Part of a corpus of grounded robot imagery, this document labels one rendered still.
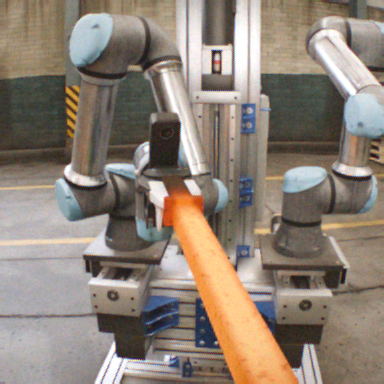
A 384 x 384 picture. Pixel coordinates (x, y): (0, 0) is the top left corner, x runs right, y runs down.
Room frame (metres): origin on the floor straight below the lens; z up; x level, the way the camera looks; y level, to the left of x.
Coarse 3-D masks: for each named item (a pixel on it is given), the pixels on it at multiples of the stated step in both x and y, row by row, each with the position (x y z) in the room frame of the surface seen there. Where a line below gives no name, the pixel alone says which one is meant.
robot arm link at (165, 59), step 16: (160, 32) 0.93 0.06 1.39; (160, 48) 0.93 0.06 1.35; (176, 48) 0.96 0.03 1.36; (144, 64) 0.94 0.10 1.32; (160, 64) 0.92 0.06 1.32; (176, 64) 0.94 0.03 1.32; (160, 80) 0.92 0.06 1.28; (176, 80) 0.92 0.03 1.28; (160, 96) 0.91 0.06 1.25; (176, 96) 0.91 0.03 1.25; (160, 112) 0.91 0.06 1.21; (192, 112) 0.92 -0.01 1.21; (192, 128) 0.89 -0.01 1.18; (192, 144) 0.87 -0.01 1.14; (192, 160) 0.86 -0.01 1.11; (208, 176) 0.86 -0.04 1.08; (208, 192) 0.84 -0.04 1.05; (224, 192) 0.87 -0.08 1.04; (208, 208) 0.83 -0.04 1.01
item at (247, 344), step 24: (168, 192) 0.49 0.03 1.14; (168, 216) 0.46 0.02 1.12; (192, 216) 0.42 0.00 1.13; (192, 240) 0.36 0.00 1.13; (216, 240) 0.37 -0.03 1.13; (192, 264) 0.34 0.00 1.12; (216, 264) 0.32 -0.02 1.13; (216, 288) 0.28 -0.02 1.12; (240, 288) 0.28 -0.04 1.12; (216, 312) 0.25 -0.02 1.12; (240, 312) 0.25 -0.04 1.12; (240, 336) 0.22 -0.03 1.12; (264, 336) 0.22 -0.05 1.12; (240, 360) 0.20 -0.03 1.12; (264, 360) 0.20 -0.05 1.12
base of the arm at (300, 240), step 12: (288, 228) 1.02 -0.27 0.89; (300, 228) 1.00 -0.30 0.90; (312, 228) 1.00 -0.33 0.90; (276, 240) 1.04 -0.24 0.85; (288, 240) 1.01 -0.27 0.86; (300, 240) 0.99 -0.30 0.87; (312, 240) 0.99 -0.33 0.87; (288, 252) 1.00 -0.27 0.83; (300, 252) 0.98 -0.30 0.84; (312, 252) 0.98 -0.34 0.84
